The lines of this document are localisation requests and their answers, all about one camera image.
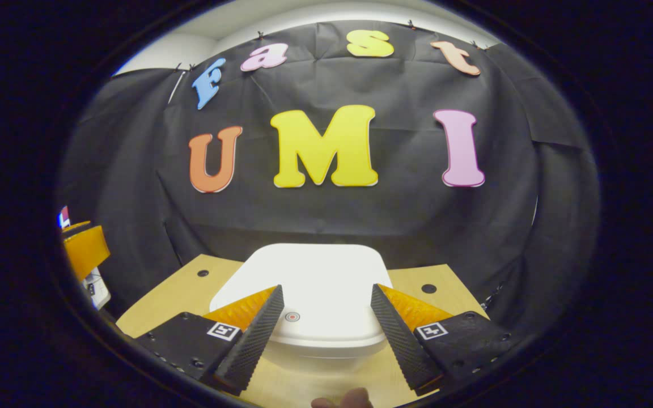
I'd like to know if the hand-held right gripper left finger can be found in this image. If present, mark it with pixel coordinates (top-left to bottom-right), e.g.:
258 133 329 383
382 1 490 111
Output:
135 284 285 397

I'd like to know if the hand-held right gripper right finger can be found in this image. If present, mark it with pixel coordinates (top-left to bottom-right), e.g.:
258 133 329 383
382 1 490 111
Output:
370 283 514 396

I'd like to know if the white desktop garbage bin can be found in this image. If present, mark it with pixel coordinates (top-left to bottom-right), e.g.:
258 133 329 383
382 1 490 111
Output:
209 244 393 360

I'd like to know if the wooden desktop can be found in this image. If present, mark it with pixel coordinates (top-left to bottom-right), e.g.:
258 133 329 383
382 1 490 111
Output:
116 254 489 408

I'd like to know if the white side table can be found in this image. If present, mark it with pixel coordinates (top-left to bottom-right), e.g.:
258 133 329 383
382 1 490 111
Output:
80 266 112 310

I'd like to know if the black backdrop cloth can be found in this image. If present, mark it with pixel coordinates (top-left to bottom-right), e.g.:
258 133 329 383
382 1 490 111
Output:
57 20 602 335

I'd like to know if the row of black cloth clips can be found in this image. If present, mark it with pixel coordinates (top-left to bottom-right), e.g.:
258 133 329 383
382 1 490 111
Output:
175 20 489 71

